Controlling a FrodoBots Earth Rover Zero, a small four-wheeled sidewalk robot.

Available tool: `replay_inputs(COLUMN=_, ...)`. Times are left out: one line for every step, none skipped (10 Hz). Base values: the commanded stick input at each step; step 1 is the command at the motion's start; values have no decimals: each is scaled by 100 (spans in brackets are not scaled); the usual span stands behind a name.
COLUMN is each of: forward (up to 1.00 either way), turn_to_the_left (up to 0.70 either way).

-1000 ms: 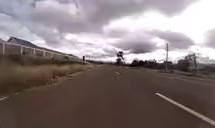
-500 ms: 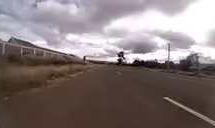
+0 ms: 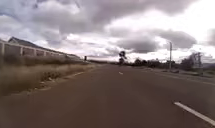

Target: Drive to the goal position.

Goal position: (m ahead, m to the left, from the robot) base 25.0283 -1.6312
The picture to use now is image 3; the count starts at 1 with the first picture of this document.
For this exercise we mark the tall lone tree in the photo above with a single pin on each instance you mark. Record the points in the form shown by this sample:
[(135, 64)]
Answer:
[(122, 56)]

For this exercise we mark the dark asphalt road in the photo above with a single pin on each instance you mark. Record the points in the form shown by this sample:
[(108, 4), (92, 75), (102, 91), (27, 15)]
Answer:
[(111, 100)]

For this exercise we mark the row of dark trees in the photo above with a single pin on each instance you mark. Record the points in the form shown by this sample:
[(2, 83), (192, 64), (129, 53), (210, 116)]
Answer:
[(151, 63)]

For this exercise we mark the tall pole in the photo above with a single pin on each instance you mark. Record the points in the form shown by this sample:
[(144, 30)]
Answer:
[(170, 55)]

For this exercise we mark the building with grey roof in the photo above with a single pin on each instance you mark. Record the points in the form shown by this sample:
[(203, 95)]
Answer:
[(25, 43)]

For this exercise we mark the dry grass verge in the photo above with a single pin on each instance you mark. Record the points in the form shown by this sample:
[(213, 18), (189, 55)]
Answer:
[(21, 78), (195, 72)]

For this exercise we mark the white dashed centre line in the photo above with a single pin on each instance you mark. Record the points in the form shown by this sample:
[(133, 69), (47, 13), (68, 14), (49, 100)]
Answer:
[(195, 113)]

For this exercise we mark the pale wall with posts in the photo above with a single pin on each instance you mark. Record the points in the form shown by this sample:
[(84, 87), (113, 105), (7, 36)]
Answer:
[(28, 51)]

